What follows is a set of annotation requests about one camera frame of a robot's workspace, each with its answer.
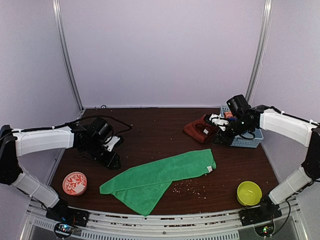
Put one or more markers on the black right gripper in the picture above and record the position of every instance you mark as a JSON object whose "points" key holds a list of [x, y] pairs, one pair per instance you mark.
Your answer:
{"points": [[226, 140]]}

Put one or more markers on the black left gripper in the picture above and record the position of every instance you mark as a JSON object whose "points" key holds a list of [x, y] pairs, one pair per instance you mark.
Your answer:
{"points": [[109, 162]]}

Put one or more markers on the green microfibre towel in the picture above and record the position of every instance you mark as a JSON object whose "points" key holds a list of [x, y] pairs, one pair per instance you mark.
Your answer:
{"points": [[141, 187]]}

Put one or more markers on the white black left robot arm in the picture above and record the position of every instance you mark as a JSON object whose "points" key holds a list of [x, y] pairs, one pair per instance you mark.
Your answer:
{"points": [[15, 143]]}

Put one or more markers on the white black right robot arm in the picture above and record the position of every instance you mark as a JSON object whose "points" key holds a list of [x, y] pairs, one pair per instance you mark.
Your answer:
{"points": [[269, 118]]}

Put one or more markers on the dark red towel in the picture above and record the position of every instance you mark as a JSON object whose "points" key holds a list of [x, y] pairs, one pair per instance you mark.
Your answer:
{"points": [[201, 130]]}

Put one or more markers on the orange white patterned cloth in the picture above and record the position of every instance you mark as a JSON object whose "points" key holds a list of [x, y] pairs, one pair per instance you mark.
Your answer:
{"points": [[228, 114]]}

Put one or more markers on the light blue perforated basket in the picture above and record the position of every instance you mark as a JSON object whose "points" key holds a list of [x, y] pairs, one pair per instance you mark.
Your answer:
{"points": [[249, 141]]}

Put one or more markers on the red white patterned plate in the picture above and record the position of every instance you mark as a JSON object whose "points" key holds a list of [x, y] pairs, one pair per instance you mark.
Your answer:
{"points": [[75, 183]]}

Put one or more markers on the yellow-green bowl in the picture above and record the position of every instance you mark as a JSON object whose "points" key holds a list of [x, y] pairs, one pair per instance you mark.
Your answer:
{"points": [[248, 193]]}

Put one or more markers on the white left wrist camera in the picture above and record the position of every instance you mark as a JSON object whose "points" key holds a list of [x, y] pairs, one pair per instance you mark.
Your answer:
{"points": [[113, 142]]}

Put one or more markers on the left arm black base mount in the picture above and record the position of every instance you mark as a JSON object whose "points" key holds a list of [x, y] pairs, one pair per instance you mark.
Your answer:
{"points": [[61, 212]]}

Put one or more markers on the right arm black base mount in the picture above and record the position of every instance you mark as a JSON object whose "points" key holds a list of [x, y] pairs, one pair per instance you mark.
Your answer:
{"points": [[263, 212]]}

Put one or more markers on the aluminium front rail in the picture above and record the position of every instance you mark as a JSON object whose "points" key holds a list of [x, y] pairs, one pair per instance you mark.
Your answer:
{"points": [[221, 225]]}

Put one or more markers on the right aluminium frame post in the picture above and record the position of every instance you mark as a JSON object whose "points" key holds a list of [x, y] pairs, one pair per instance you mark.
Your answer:
{"points": [[260, 50]]}

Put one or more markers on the aluminium frame post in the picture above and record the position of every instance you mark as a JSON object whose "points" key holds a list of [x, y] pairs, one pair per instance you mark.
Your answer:
{"points": [[65, 53], [260, 50]]}

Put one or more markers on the left aluminium frame post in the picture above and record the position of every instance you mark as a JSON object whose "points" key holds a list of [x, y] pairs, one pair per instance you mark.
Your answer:
{"points": [[65, 53]]}

